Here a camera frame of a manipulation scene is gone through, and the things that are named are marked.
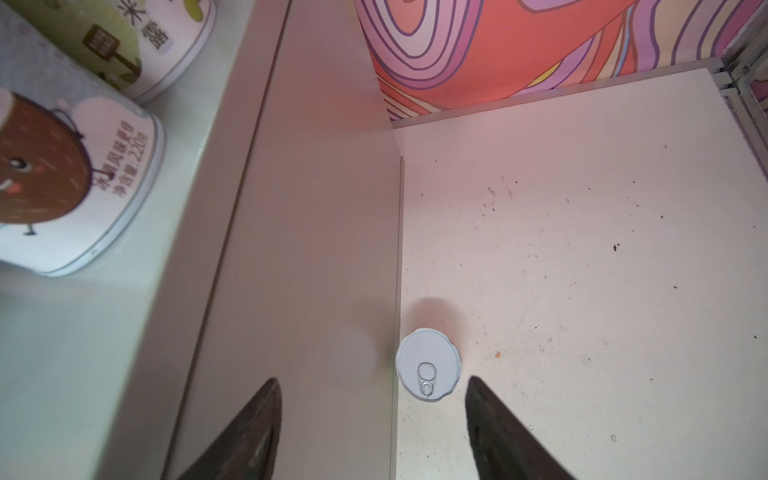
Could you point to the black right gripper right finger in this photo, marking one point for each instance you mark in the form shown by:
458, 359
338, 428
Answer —
502, 447

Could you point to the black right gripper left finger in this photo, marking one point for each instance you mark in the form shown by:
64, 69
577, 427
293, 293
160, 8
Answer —
247, 447

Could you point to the can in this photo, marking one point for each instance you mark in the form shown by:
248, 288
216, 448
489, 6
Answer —
138, 47
78, 158
428, 364

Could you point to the grey metal cabinet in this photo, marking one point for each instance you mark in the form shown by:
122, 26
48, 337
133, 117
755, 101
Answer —
268, 247

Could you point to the aluminium frame post right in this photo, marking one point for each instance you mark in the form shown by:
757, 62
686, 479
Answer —
745, 62

